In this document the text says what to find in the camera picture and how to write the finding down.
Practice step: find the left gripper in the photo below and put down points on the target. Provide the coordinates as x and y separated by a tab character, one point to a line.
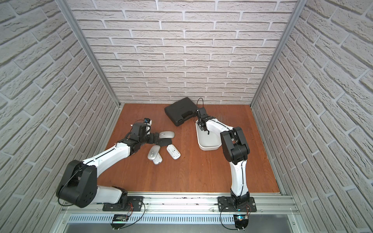
156	138

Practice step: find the controller board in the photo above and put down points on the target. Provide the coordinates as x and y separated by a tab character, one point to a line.
241	221
119	221

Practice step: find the white mouse small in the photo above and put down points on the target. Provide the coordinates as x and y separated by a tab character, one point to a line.
158	159

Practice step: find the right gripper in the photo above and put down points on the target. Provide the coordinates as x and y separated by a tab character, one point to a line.
199	122

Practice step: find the white plastic storage box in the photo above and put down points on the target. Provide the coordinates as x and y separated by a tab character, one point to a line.
207	141

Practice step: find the flat black mouse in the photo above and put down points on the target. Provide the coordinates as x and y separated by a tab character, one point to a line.
163	142

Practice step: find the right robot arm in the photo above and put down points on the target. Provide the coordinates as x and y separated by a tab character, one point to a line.
235	150

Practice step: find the aluminium corner post left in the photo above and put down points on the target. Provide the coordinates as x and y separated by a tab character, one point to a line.
68	14

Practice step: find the left controller board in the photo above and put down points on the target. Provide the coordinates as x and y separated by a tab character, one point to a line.
119	221

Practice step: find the black plastic tool case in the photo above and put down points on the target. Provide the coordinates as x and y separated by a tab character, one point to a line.
181	111

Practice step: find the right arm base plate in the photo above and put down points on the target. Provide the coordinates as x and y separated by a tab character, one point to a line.
226	204

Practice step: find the aluminium front rail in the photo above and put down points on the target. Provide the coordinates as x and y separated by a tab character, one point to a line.
194	203

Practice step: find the aluminium corner post right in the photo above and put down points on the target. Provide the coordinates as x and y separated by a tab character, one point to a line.
282	42

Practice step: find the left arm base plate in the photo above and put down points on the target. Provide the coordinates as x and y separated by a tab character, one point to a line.
125	204

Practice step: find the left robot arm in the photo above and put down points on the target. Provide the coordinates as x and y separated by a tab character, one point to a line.
79	183

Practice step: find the aluminium corner post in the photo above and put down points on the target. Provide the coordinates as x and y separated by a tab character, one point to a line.
68	14
282	42

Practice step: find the right controller board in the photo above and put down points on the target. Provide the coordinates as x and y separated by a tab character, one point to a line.
241	221

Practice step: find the silver mouse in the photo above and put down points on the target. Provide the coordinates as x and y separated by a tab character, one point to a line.
154	151
166	134

